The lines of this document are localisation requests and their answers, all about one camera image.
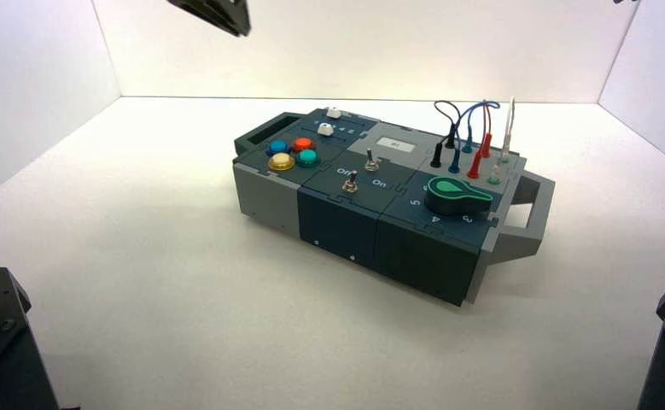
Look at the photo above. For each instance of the blue push button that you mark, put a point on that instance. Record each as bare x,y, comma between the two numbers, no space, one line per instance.
278,147

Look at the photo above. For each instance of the green and black rotary knob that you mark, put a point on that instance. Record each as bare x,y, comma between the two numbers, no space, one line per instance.
456,197

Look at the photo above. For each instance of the grey and navy task box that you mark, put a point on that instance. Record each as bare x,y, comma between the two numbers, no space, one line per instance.
338,223

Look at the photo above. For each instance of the green push button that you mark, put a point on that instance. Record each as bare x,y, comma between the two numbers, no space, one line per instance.
308,158

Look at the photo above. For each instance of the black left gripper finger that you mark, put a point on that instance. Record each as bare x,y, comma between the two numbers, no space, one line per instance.
205,14
230,11

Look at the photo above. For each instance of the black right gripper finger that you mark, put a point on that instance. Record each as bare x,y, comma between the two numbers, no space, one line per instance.
626,1

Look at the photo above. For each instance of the white slider knob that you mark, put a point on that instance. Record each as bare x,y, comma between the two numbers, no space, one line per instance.
334,113
324,129

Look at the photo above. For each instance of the metal toggle switch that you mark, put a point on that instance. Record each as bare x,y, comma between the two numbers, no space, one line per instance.
351,184
371,162

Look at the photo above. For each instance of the orange push button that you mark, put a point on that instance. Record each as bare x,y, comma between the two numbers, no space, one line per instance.
303,145

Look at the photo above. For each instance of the yellow push button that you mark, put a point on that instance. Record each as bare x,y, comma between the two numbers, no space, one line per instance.
281,163

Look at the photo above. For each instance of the white display label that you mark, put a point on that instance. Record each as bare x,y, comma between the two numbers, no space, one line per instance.
397,145

